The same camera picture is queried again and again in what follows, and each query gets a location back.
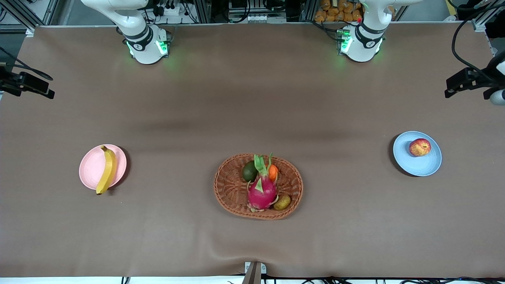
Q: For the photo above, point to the brown table cloth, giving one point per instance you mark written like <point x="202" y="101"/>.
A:
<point x="252" y="98"/>

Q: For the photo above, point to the metal camera bracket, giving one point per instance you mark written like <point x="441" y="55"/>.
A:
<point x="254" y="272"/>

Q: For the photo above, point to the brown wicker basket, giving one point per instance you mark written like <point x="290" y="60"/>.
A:
<point x="232" y="191"/>

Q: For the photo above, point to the white socket strip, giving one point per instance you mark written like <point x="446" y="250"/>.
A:
<point x="266" y="18"/>

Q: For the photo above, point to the brown kiwi fruit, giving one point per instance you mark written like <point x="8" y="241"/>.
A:
<point x="282" y="202"/>

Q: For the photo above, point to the white power strip with plugs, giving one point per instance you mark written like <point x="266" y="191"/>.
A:
<point x="173" y="10"/>

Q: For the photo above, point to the red yellow apple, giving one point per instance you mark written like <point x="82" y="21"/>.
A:
<point x="419" y="147"/>

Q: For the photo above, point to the dark green avocado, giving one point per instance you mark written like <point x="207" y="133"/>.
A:
<point x="248" y="171"/>

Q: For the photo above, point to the pink dragon fruit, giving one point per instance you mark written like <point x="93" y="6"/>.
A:
<point x="261" y="191"/>

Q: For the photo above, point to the aluminium frame profile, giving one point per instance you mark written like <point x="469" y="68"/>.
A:
<point x="21" y="17"/>
<point x="487" y="14"/>

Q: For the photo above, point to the blue plate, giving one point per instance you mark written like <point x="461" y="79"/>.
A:
<point x="422" y="165"/>

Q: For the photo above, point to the pile of orange items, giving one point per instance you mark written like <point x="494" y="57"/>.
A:
<point x="335" y="12"/>

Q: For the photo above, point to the pink plate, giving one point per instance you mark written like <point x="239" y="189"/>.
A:
<point x="92" y="169"/>

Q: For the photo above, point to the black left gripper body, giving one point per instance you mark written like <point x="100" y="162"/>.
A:
<point x="476" y="77"/>

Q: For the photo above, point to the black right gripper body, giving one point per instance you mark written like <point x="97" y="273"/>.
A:
<point x="12" y="82"/>

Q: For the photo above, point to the orange carrot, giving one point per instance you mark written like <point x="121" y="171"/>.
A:
<point x="273" y="172"/>

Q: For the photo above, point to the yellow banana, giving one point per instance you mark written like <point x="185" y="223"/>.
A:
<point x="108" y="169"/>

